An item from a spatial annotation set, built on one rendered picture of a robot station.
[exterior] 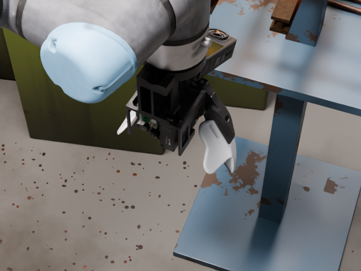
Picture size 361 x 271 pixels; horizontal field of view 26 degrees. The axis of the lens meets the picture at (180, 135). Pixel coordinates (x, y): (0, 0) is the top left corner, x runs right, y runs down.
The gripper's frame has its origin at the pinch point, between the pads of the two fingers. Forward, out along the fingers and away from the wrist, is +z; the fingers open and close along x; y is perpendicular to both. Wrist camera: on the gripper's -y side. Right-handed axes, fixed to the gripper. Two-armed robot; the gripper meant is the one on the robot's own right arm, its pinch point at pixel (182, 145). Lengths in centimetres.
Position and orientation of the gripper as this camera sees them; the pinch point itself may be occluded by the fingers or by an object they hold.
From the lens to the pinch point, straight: 101.5
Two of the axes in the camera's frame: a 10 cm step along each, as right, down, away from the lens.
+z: 0.0, 6.0, 8.0
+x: 8.8, 3.7, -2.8
